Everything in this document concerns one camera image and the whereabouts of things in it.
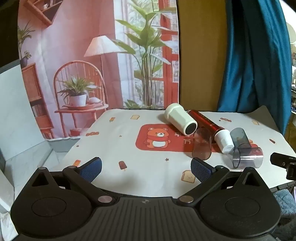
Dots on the blue curtain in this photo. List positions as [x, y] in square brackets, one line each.
[249, 69]

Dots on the grey fluffy cloth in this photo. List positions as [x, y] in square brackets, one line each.
[285, 204]

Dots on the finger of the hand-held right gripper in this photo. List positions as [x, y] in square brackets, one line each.
[282, 160]

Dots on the red bottle with white cap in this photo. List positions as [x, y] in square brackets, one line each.
[211, 126]

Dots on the grey transparent cup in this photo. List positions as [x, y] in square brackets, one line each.
[240, 137]

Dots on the white panel board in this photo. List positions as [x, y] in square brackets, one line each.
[18, 120]

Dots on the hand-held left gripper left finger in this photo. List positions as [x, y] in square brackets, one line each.
[90, 170]

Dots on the brown board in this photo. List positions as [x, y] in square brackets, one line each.
[201, 58]

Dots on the room scene wall poster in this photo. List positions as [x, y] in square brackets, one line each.
[92, 92]

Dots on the smoky brown transparent cup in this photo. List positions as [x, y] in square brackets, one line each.
[203, 144]

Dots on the clear transparent cup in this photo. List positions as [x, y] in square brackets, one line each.
[248, 160]

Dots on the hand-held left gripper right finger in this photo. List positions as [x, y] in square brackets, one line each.
[201, 170]

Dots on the bear printed tablecloth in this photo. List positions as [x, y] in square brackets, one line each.
[138, 166]

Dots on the white cup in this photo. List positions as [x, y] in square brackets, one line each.
[180, 121]

